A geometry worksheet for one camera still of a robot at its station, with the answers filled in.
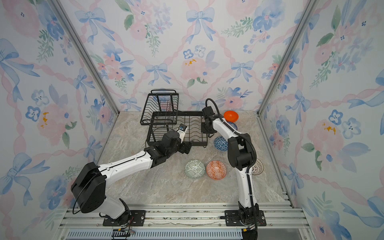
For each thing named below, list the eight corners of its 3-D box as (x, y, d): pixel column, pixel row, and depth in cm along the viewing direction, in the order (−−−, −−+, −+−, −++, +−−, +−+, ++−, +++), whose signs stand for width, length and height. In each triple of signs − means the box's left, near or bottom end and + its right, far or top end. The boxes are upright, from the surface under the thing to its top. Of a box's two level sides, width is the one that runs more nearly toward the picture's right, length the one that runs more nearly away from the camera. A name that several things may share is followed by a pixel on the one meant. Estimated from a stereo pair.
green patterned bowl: (185, 177, 89) (184, 174, 85) (185, 163, 95) (185, 159, 91) (205, 177, 89) (205, 174, 85) (204, 163, 95) (204, 159, 91)
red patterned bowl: (206, 180, 88) (207, 177, 84) (205, 164, 95) (206, 160, 91) (225, 180, 88) (227, 177, 84) (223, 164, 95) (224, 160, 91)
